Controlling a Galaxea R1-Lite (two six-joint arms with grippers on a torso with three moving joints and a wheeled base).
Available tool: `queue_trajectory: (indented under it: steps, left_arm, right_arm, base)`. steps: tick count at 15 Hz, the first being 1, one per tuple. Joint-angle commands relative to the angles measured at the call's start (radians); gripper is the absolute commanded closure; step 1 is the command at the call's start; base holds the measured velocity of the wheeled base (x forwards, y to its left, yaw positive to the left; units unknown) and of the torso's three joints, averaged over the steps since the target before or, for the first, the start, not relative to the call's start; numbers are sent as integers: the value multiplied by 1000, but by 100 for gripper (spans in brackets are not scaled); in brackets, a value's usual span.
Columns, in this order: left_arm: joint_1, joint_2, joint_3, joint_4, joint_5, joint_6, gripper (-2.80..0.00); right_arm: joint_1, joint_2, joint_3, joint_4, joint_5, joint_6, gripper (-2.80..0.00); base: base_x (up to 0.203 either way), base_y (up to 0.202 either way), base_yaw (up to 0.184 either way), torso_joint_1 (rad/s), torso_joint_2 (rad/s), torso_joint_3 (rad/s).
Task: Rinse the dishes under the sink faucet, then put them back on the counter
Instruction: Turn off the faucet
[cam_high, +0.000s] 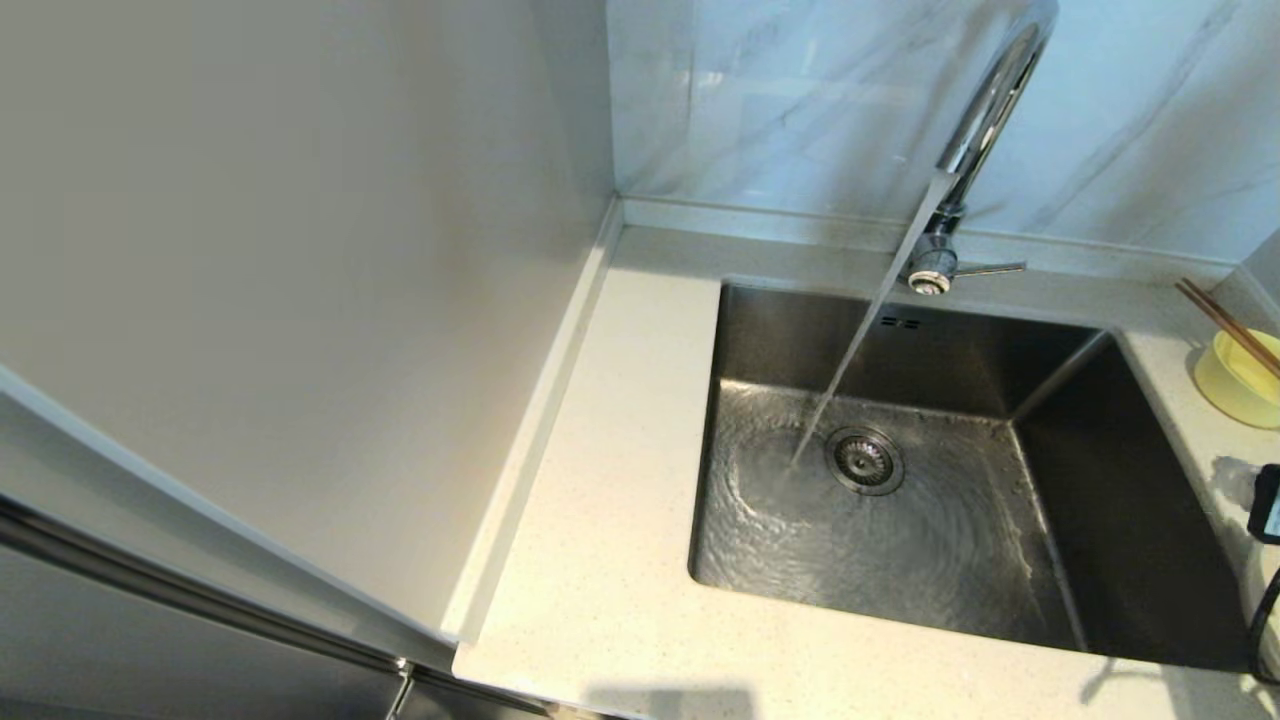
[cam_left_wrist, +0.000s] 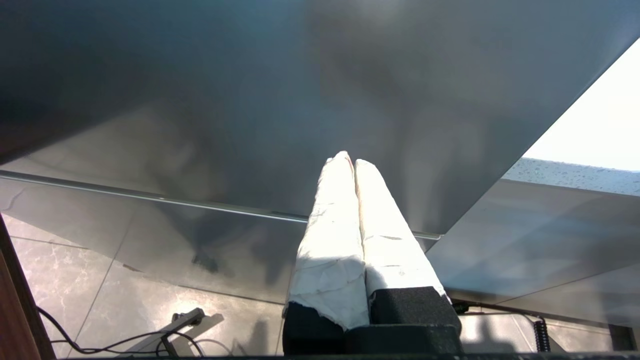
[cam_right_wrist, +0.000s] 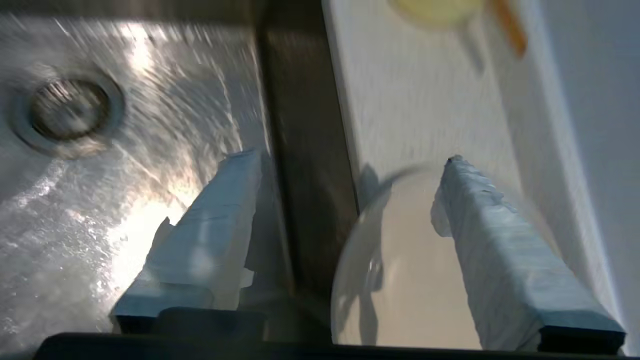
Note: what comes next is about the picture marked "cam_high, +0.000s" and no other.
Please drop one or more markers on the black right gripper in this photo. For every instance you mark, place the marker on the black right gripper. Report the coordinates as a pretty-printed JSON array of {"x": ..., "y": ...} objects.
[{"x": 1268, "y": 505}]

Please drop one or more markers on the white plate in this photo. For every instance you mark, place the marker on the white plate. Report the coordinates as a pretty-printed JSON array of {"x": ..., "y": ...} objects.
[{"x": 1270, "y": 570}]

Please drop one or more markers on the pale yellow plastic bowl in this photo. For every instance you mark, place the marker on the pale yellow plastic bowl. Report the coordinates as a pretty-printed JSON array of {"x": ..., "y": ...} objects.
[{"x": 1235, "y": 390}]

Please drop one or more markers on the brown wooden chopstick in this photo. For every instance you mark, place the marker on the brown wooden chopstick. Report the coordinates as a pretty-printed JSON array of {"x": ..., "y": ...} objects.
[
  {"x": 1232, "y": 322},
  {"x": 1222, "y": 322}
]

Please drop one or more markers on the stainless steel sink basin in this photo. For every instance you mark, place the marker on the stainless steel sink basin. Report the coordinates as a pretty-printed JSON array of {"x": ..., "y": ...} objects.
[{"x": 930, "y": 560}]

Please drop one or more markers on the round metal drain strainer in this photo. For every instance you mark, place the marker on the round metal drain strainer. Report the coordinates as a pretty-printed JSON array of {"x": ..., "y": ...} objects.
[{"x": 864, "y": 461}]

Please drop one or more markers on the running water stream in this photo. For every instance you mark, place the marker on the running water stream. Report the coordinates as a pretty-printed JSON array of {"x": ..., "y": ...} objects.
[{"x": 860, "y": 330}]

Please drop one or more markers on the chrome gooseneck faucet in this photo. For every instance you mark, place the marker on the chrome gooseneck faucet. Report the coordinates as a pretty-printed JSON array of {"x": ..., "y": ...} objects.
[{"x": 990, "y": 110}]

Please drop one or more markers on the beige tall cabinet panel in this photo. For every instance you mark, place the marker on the beige tall cabinet panel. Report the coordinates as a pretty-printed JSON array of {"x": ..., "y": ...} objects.
[{"x": 300, "y": 300}]

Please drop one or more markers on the grey cabinet front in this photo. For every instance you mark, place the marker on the grey cabinet front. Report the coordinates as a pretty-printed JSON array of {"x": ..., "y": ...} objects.
[{"x": 120, "y": 640}]

